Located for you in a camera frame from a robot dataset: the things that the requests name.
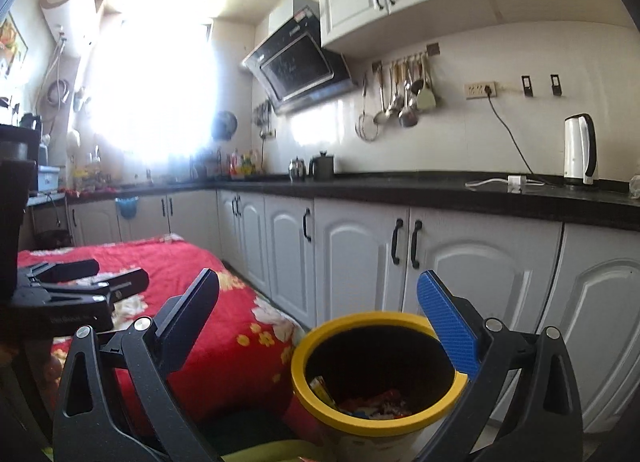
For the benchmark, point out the small hanging kitchen tools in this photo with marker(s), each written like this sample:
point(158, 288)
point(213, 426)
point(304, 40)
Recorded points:
point(262, 114)

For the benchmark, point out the wall utensil rail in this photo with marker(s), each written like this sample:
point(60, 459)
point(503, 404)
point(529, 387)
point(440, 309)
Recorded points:
point(433, 48)

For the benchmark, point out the pale spatula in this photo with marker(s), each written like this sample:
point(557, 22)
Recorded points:
point(426, 99)

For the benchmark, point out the black range hood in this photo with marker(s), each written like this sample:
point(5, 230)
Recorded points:
point(295, 67)

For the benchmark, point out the dark countertop rack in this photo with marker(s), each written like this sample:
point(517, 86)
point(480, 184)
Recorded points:
point(205, 164)

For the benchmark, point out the steel ladle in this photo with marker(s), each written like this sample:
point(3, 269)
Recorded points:
point(395, 104)
point(408, 117)
point(381, 117)

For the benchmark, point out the clear glass jar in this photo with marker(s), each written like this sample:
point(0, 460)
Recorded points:
point(635, 187)

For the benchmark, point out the black kitchen countertop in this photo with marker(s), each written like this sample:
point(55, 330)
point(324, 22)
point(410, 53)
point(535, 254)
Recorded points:
point(400, 187)

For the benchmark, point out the beige wall socket strip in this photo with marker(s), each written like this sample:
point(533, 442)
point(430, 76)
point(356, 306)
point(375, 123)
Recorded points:
point(475, 90)

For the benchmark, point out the steel spoon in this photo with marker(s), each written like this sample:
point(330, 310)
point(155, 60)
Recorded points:
point(414, 87)

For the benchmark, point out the fruit wall picture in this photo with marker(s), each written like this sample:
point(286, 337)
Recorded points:
point(12, 44)

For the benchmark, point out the grey plastic box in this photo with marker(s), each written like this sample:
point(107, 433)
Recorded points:
point(50, 178)

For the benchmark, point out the blue hanging plastic bin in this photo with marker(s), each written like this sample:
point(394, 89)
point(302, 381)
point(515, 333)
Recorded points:
point(127, 208)

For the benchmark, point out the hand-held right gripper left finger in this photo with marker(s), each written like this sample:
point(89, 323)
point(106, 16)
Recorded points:
point(195, 312)

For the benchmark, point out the person's yellow-green garment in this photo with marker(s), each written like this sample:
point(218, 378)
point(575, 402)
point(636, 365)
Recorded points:
point(270, 454)

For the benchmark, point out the wall-mounted plastic holder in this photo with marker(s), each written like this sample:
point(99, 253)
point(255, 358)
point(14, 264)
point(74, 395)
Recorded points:
point(80, 99)

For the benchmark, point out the white electric kettle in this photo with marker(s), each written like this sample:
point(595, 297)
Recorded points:
point(575, 147)

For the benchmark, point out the small steel teapot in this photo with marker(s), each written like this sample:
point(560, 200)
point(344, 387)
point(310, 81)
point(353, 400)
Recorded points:
point(297, 169)

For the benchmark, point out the white hanging bag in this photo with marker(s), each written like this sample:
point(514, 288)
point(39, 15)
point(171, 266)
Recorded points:
point(73, 142)

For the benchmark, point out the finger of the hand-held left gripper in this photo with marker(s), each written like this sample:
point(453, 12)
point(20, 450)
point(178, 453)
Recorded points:
point(70, 269)
point(127, 284)

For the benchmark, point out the white base cabinets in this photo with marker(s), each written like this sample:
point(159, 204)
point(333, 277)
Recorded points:
point(350, 252)

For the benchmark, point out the small blue wall fan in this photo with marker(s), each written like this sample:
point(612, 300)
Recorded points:
point(224, 125)

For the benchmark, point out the yellow-rimmed waste bin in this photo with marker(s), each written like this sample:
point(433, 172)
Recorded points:
point(375, 424)

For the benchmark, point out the red plastic bag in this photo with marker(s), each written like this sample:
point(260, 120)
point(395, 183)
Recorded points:
point(380, 399)

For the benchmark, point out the white water heater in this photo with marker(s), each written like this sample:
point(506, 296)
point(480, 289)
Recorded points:
point(70, 12)

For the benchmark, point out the dark lidded pot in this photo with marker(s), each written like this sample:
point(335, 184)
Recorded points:
point(322, 167)

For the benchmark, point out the person's black clothing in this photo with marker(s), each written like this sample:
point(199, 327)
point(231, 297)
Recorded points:
point(250, 432)

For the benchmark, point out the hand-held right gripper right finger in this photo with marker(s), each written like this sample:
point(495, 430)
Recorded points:
point(450, 327)

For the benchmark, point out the cluster of condiment bottles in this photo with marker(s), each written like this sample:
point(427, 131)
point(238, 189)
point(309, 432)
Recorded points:
point(245, 164)

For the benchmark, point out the black wall hook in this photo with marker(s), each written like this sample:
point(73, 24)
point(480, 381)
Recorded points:
point(555, 84)
point(525, 86)

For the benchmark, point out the bright window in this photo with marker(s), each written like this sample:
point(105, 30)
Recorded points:
point(150, 67)

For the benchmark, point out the red floral tablecloth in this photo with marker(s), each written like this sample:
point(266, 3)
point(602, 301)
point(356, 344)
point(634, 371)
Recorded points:
point(165, 262)

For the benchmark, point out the black kettle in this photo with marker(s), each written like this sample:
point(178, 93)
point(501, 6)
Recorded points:
point(30, 121)

